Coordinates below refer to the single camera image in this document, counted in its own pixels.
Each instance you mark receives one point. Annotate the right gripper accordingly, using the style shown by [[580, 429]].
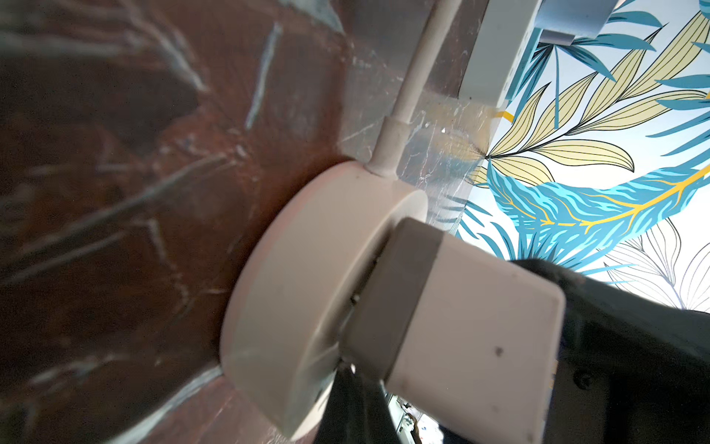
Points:
[[629, 371]]

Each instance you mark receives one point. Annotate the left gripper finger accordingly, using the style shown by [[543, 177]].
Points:
[[356, 411]]

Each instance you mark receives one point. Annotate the pink plug adapter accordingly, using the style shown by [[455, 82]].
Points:
[[468, 338]]

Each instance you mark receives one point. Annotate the round pink power socket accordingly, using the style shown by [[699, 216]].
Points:
[[279, 339]]

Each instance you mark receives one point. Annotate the blue plug adapter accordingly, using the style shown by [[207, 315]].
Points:
[[563, 21]]

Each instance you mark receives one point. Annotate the white power strip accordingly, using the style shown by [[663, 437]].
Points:
[[504, 33]]

